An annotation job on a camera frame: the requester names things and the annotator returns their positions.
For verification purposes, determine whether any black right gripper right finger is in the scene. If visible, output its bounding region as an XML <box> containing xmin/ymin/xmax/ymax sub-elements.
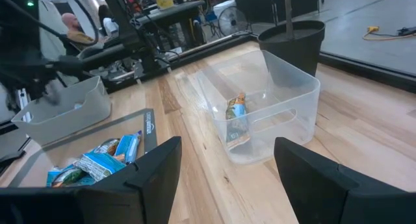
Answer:
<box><xmin>274</xmin><ymin>136</ymin><xmax>416</xmax><ymax>224</ymax></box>

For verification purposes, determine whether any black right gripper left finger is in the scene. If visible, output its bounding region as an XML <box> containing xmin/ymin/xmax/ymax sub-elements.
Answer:
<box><xmin>0</xmin><ymin>136</ymin><xmax>182</xmax><ymax>224</ymax></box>

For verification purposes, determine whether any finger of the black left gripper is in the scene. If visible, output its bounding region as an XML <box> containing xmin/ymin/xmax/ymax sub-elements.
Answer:
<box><xmin>38</xmin><ymin>81</ymin><xmax>63</xmax><ymax>106</ymax></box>

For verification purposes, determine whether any blue granola bar purple end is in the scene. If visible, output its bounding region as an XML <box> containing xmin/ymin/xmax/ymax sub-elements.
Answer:
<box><xmin>114</xmin><ymin>131</ymin><xmax>143</xmax><ymax>164</ymax></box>

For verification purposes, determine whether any granola bar with oats picture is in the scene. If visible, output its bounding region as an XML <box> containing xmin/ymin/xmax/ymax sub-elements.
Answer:
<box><xmin>92</xmin><ymin>138</ymin><xmax>121</xmax><ymax>156</ymax></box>

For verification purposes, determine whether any white plastic bin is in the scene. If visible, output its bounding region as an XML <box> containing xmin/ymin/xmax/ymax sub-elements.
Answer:
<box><xmin>11</xmin><ymin>75</ymin><xmax>112</xmax><ymax>146</ymax></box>

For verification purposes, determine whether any person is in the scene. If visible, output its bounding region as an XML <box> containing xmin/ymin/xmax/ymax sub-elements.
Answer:
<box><xmin>61</xmin><ymin>12</ymin><xmax>95</xmax><ymax>45</ymax></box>
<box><xmin>97</xmin><ymin>5</ymin><xmax>120</xmax><ymax>36</ymax></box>

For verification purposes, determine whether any tan mesh mat grey border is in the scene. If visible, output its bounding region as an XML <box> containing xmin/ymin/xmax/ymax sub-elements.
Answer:
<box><xmin>6</xmin><ymin>108</ymin><xmax>159</xmax><ymax>190</ymax></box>

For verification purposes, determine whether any clear plastic bin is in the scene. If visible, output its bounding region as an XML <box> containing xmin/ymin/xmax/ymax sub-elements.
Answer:
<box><xmin>197</xmin><ymin>49</ymin><xmax>322</xmax><ymax>165</ymax></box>

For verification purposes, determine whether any black workbench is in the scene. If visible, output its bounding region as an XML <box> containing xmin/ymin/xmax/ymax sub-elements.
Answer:
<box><xmin>135</xmin><ymin>0</ymin><xmax>207</xmax><ymax>49</ymax></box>

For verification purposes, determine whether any potted green tree black pot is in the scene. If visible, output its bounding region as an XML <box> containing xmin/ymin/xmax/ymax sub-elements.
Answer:
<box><xmin>257</xmin><ymin>0</ymin><xmax>326</xmax><ymax>77</ymax></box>

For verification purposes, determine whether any white floor fan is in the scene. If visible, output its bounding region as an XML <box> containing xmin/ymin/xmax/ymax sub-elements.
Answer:
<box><xmin>216</xmin><ymin>5</ymin><xmax>250</xmax><ymax>37</ymax></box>

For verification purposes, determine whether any black cabinet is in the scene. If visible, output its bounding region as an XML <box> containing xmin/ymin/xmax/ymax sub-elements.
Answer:
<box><xmin>232</xmin><ymin>0</ymin><xmax>321</xmax><ymax>23</ymax></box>

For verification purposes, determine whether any yellow floor cable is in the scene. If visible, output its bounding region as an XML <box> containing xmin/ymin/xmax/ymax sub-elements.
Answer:
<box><xmin>362</xmin><ymin>25</ymin><xmax>416</xmax><ymax>42</ymax></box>

